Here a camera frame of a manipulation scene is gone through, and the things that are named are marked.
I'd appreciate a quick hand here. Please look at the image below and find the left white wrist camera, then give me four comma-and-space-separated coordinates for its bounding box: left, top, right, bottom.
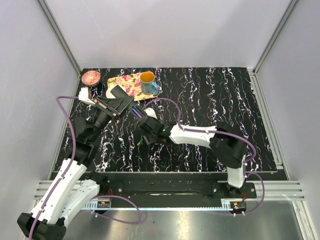
78, 87, 95, 106

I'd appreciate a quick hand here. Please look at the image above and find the white small bowl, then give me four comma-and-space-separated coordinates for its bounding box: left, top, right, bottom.
105, 85, 127, 99

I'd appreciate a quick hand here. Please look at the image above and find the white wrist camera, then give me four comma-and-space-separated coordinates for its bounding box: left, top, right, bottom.
78, 87, 95, 106
143, 107, 158, 120

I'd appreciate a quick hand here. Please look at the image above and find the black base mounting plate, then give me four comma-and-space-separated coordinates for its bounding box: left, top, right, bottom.
99, 176, 257, 210

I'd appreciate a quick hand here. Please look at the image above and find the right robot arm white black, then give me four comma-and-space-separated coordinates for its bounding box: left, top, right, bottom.
138, 115, 247, 198

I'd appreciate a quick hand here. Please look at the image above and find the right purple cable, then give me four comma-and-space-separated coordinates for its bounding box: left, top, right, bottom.
143, 97, 266, 217

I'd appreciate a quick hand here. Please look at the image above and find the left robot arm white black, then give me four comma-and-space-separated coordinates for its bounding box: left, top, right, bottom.
17, 96, 134, 240

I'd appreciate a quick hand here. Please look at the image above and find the black remote control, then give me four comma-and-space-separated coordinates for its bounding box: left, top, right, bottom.
110, 85, 147, 121

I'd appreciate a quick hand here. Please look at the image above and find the red patterned bowl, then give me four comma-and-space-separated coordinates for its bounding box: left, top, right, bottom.
81, 70, 101, 87

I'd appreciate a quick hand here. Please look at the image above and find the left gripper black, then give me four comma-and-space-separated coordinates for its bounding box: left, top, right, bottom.
88, 95, 135, 143

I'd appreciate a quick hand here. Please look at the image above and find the blue mug orange inside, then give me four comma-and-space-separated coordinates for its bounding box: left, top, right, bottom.
139, 71, 160, 95

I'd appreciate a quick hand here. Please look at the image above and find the floral yellow tray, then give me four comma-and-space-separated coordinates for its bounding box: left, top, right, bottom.
107, 73, 158, 101

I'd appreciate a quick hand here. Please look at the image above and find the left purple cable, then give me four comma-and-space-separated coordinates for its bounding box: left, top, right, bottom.
27, 96, 143, 240

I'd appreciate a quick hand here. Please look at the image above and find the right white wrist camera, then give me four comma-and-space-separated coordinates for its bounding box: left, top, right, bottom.
143, 107, 158, 120

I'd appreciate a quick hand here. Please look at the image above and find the purple cable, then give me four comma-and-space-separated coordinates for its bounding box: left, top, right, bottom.
143, 97, 266, 217
27, 96, 143, 240

